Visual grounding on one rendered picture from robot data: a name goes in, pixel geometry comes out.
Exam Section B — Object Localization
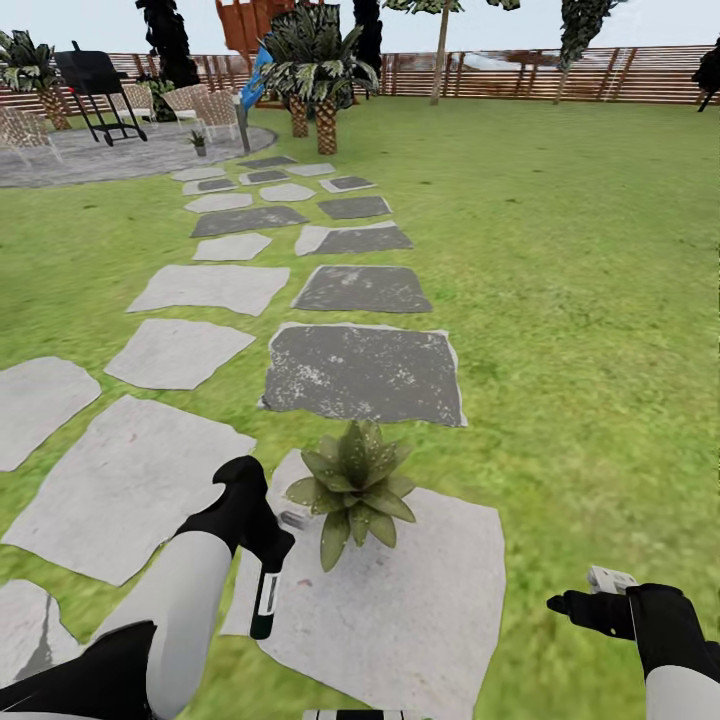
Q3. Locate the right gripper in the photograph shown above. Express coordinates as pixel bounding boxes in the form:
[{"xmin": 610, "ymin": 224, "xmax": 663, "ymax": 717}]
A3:
[{"xmin": 546, "ymin": 591, "xmax": 630, "ymax": 640}]

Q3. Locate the insectifuge atomizer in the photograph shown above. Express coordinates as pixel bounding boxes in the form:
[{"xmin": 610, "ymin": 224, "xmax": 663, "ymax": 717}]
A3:
[{"xmin": 249, "ymin": 559, "xmax": 281, "ymax": 639}]

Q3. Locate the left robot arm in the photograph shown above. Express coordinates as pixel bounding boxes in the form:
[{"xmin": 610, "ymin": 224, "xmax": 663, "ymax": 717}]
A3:
[{"xmin": 0, "ymin": 456, "xmax": 315, "ymax": 720}]

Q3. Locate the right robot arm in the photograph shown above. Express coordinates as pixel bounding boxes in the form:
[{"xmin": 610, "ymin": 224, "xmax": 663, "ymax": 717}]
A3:
[{"xmin": 546, "ymin": 565, "xmax": 720, "ymax": 720}]

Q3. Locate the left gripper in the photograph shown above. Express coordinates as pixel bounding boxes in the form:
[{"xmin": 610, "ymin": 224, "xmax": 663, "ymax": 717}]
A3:
[{"xmin": 240, "ymin": 510, "xmax": 295, "ymax": 567}]

